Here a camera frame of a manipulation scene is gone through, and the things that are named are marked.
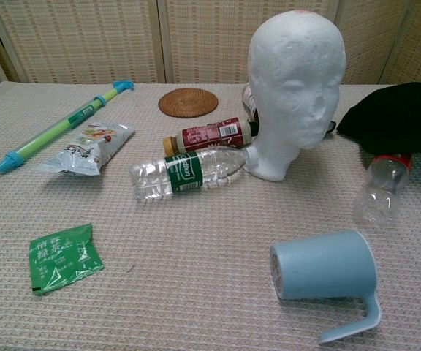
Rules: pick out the black baseball cap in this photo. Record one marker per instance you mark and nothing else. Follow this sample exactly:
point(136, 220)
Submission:
point(397, 117)

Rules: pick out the clear bottle with green label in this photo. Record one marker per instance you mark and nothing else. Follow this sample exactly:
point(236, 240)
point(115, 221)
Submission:
point(181, 173)

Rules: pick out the brown bottle with red label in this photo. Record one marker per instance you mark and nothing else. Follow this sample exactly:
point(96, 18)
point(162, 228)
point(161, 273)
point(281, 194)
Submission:
point(210, 133)

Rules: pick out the white foam mannequin head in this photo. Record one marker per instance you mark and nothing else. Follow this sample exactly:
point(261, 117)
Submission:
point(294, 80)

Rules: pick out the clear bottle with red label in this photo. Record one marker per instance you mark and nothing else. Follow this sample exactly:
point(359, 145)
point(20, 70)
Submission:
point(382, 190)

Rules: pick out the round woven rattan coaster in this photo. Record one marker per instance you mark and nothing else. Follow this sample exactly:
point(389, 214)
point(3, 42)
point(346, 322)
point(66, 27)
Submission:
point(188, 102)

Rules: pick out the silver snack bag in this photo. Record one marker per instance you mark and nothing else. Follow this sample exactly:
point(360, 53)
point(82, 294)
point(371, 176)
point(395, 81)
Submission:
point(90, 146)

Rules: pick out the small black object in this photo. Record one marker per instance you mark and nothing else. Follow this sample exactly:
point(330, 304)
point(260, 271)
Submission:
point(331, 126)

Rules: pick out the light blue plastic mug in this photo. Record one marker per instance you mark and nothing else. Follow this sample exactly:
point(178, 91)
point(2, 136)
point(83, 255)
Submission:
point(327, 267)

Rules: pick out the green and blue water squirter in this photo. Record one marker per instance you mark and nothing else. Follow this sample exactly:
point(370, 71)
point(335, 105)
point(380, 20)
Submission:
point(60, 124)

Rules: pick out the green tea sachet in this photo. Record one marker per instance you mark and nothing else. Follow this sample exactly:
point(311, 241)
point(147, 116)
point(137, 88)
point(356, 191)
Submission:
point(64, 263)

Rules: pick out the woven bamboo folding screen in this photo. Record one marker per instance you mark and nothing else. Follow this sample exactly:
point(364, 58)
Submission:
point(86, 40)

